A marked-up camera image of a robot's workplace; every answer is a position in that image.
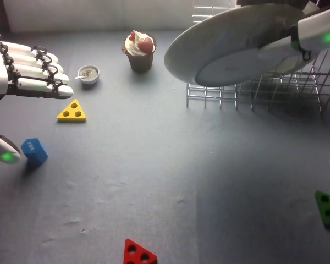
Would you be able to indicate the white backdrop board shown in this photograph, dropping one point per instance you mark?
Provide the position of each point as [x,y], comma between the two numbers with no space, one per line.
[99,13]

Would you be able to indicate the small cup of green sauce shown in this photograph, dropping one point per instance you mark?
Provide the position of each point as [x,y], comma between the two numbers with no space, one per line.
[93,77]

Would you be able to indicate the small white spoon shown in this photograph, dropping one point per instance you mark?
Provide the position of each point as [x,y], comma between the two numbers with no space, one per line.
[81,77]

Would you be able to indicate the yellow triangle block with holes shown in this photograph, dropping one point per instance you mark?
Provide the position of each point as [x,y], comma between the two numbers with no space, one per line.
[71,114]

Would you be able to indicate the cupcake with white cream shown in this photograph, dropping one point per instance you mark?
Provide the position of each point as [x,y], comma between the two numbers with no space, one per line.
[139,52]

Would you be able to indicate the blue hexagonal block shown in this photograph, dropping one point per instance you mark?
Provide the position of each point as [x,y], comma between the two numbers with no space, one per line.
[34,152]

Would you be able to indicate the red triangle block with holes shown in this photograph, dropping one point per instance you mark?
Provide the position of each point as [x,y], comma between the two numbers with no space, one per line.
[138,253]

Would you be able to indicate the green triangle block with holes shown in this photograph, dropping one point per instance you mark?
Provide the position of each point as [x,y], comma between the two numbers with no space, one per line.
[327,211]

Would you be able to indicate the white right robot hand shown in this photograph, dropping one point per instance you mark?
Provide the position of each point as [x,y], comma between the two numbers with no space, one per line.
[324,30]

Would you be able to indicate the white ceramic plate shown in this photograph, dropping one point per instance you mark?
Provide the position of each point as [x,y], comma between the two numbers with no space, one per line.
[222,46]

